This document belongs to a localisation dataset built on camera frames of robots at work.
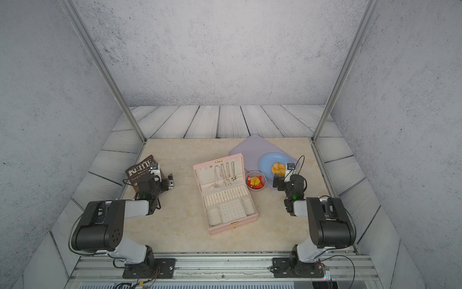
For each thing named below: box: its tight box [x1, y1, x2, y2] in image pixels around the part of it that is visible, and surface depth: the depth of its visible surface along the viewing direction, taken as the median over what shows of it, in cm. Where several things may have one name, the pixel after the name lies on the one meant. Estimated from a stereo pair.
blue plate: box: [258, 152, 293, 180], surface depth 110 cm
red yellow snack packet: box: [247, 175, 265, 190], surface depth 98 cm
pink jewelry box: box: [192, 152, 259, 236], surface depth 86 cm
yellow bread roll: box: [271, 161, 287, 177], surface depth 104 cm
